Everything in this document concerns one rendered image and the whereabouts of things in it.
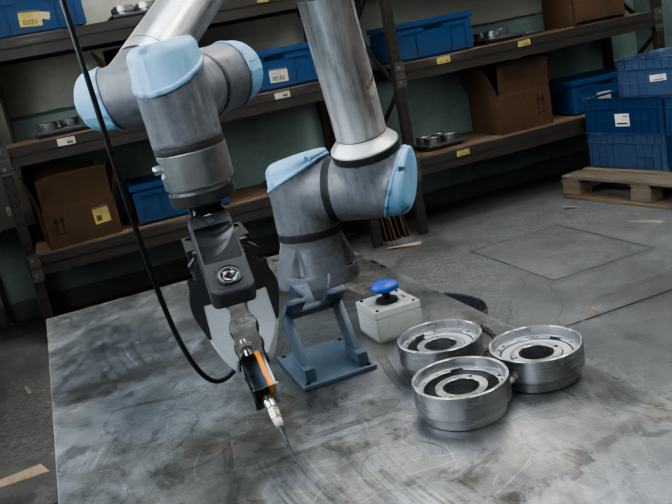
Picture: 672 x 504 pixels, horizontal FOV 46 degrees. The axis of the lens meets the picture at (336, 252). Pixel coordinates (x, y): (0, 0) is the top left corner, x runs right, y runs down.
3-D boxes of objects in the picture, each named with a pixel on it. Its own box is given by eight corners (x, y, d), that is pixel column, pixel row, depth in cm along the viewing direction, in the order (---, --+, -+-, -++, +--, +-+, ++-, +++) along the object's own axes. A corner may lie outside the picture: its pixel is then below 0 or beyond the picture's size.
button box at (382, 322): (425, 329, 112) (420, 296, 111) (380, 344, 110) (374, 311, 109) (401, 315, 119) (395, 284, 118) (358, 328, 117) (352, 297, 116)
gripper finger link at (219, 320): (234, 355, 95) (223, 282, 92) (243, 375, 89) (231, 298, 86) (208, 361, 94) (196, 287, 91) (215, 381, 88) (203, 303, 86)
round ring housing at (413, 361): (504, 360, 97) (499, 329, 96) (437, 392, 92) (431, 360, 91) (449, 341, 106) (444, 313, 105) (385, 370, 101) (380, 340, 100)
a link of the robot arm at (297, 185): (291, 220, 151) (277, 150, 148) (358, 214, 146) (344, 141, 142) (265, 239, 140) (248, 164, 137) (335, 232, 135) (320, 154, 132)
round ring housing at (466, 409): (522, 425, 82) (517, 389, 81) (420, 441, 82) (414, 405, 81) (504, 382, 92) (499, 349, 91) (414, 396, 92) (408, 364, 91)
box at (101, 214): (137, 228, 421) (119, 159, 411) (43, 254, 402) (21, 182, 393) (123, 219, 457) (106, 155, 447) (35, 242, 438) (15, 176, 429)
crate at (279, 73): (303, 81, 479) (295, 44, 473) (324, 80, 444) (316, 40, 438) (219, 99, 463) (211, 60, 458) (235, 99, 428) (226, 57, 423)
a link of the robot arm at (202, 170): (229, 142, 81) (151, 164, 79) (241, 184, 83) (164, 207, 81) (219, 134, 88) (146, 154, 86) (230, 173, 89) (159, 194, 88)
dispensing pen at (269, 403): (281, 459, 81) (228, 334, 91) (284, 476, 84) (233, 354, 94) (301, 450, 81) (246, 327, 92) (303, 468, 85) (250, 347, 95)
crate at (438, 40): (445, 51, 508) (440, 15, 503) (476, 47, 473) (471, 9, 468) (372, 66, 493) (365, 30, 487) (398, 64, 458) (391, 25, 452)
